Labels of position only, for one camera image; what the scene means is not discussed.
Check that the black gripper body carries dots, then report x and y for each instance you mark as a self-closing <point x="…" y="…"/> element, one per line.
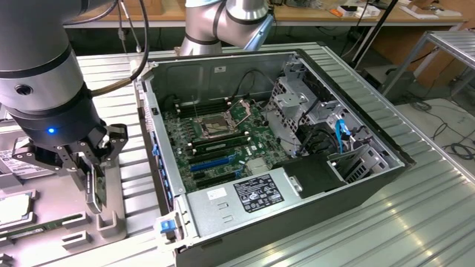
<point x="59" y="125"/>

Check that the green graphics card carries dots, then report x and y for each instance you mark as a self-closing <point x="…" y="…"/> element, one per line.
<point x="98" y="189"/>

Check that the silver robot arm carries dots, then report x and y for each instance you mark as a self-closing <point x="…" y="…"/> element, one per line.
<point x="37" y="55"/>

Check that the silver hard disk drive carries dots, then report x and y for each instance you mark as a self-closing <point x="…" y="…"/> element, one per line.
<point x="10" y="167"/>

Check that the blue card retainer strip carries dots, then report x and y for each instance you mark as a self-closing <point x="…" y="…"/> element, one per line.
<point x="153" y="150"/>

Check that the grey parts rack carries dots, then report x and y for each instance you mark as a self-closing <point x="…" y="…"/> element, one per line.
<point x="55" y="200"/>

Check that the silver CPU chip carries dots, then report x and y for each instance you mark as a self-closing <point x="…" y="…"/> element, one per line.
<point x="13" y="208"/>

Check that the black expansion slot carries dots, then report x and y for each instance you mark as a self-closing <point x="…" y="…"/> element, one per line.
<point x="207" y="159"/>
<point x="215" y="175"/>
<point x="217" y="182"/>

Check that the thin locking lever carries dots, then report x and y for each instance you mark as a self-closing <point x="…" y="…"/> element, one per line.
<point x="194" y="108"/>

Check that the black RAM slot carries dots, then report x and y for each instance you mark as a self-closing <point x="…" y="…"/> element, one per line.
<point x="202" y="104"/>
<point x="205" y="111"/>
<point x="219" y="138"/>

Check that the CPU socket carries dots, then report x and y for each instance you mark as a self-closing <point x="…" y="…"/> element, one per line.
<point x="215" y="128"/>

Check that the dark RAM stick white label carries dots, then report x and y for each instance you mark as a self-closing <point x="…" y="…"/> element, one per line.
<point x="219" y="146"/>

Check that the green RAM stick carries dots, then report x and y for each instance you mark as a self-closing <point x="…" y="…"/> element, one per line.
<point x="34" y="230"/>

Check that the blue case latch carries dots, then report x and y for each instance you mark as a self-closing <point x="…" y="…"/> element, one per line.
<point x="166" y="226"/>

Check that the silver power supply unit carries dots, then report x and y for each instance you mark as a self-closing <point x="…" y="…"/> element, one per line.
<point x="215" y="211"/>

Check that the metal socket cover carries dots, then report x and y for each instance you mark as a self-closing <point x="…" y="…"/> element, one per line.
<point x="241" y="111"/>

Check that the silver chipset heatsink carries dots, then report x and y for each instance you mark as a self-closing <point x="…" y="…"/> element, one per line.
<point x="257" y="165"/>

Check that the green motherboard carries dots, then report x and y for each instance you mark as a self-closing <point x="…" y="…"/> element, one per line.
<point x="260" y="139"/>

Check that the silver disk bay cage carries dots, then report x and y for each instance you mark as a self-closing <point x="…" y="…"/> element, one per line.
<point x="290" y="100"/>

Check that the black plastic shroud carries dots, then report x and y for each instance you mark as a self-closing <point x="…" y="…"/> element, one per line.
<point x="312" y="175"/>

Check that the black open PC case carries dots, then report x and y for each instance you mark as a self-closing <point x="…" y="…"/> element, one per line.
<point x="297" y="222"/>

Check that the vented silver disk bay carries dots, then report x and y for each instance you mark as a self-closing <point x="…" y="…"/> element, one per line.
<point x="357" y="167"/>

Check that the small orange box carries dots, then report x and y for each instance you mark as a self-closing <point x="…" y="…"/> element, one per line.
<point x="336" y="12"/>

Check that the small black device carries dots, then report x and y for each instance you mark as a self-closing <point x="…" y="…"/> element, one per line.
<point x="349" y="8"/>

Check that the dark grey box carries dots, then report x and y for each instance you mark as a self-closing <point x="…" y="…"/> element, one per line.
<point x="401" y="80"/>

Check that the black slanted pole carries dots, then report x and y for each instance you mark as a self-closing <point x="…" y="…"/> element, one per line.
<point x="376" y="30"/>

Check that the flat white box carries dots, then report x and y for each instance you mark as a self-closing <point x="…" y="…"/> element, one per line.
<point x="368" y="12"/>

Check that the large brown box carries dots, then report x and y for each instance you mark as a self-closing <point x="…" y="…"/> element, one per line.
<point x="401" y="47"/>

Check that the white flat carton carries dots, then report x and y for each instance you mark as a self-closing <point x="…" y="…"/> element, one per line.
<point x="420" y="11"/>

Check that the wooden desk white frame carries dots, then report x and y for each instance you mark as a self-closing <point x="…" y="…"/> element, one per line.
<point x="167" y="11"/>

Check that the metal frame slatted table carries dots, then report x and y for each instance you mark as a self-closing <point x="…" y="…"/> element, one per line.
<point x="457" y="44"/>

